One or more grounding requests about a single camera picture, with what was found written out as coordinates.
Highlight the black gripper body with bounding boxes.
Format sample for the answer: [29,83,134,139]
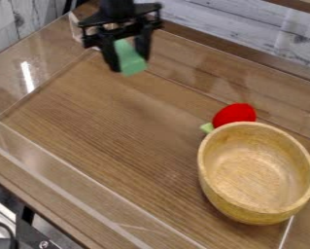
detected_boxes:
[78,2,162,48]

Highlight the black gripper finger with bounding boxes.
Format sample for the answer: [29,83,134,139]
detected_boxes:
[101,36,121,72]
[134,25,154,61]

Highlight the green rectangular block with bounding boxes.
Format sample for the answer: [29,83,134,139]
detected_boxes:
[114,39,148,77]

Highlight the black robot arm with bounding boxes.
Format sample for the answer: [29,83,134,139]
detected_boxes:
[78,0,164,76]

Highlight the wooden bowl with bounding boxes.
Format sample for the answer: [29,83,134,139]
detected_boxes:
[199,122,310,226]

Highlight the red plush strawberry toy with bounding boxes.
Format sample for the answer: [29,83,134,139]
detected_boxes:
[200,103,257,134]

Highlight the clear acrylic corner bracket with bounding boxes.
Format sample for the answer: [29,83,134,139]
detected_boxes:
[67,12,101,51]

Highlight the clear acrylic tray wall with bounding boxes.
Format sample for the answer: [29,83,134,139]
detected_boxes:
[0,111,207,249]

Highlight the black cable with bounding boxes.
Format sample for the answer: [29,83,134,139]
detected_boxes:
[0,221,21,249]

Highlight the black table leg bracket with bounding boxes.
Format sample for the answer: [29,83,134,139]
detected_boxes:
[17,206,62,249]

